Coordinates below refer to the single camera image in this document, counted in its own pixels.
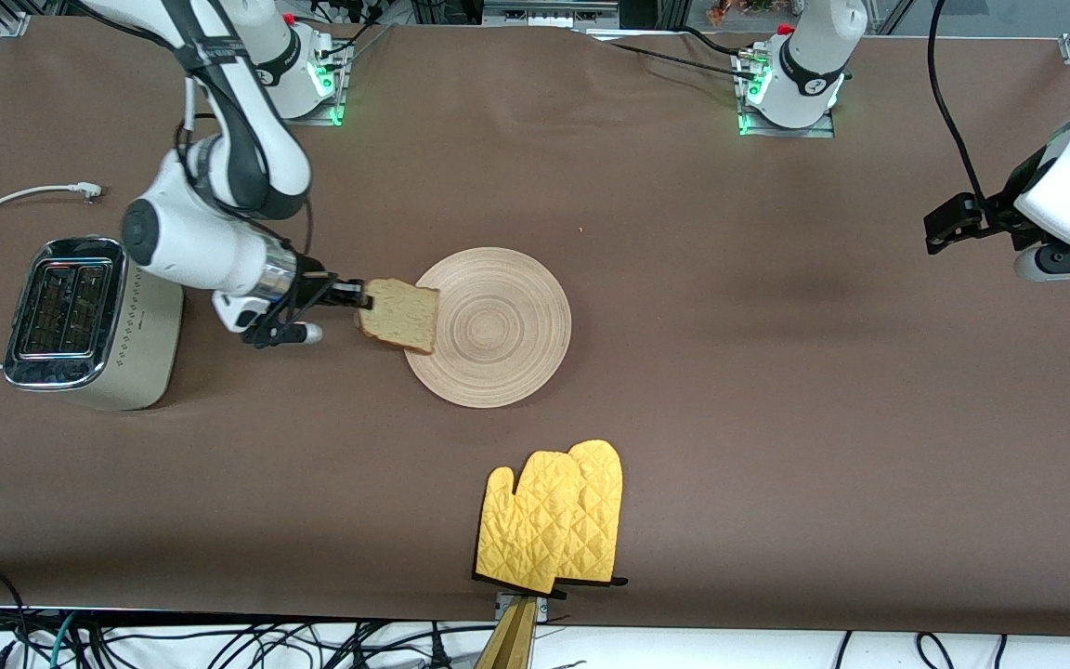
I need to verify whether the slice of bread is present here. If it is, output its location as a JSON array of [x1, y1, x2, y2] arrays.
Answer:
[[355, 277, 441, 356]]

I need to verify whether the round wooden plate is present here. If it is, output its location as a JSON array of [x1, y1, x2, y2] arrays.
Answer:
[[402, 246, 574, 410]]

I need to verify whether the white chrome two-slot toaster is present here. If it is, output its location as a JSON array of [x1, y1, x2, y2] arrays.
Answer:
[[3, 236, 186, 412]]

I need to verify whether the brown table cover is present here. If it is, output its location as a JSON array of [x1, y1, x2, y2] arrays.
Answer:
[[0, 14, 1070, 638]]

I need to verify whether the yellow quilted oven mitt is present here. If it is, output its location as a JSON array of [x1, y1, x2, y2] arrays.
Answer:
[[473, 451, 584, 597], [554, 439, 630, 589]]

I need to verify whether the grey power strip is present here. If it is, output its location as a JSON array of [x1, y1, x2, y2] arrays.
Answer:
[[482, 0, 621, 29]]

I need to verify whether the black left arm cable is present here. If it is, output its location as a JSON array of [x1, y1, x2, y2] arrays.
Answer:
[[927, 0, 993, 203]]

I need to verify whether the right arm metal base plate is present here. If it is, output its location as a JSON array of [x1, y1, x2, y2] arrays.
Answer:
[[245, 39, 352, 127]]

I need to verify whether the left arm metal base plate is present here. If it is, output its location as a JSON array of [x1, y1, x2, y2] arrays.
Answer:
[[733, 45, 839, 139]]

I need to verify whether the black base cable on table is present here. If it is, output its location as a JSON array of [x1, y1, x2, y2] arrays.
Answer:
[[605, 26, 751, 83]]

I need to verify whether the wooden bracket on table edge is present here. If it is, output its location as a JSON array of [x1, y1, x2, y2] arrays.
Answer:
[[474, 593, 551, 669]]

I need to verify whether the teal floor cable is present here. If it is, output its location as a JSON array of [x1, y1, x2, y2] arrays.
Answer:
[[47, 611, 79, 669]]

